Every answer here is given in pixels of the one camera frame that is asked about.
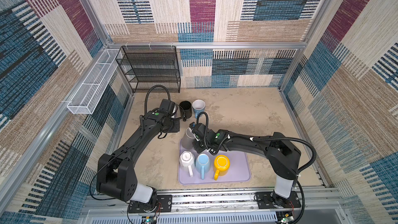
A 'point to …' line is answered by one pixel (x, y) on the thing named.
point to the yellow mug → (222, 164)
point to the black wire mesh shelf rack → (150, 67)
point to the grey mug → (189, 136)
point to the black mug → (187, 106)
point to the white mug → (187, 162)
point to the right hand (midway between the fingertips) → (198, 144)
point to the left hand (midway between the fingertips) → (175, 124)
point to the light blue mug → (202, 164)
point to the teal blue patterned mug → (198, 106)
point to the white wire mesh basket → (86, 100)
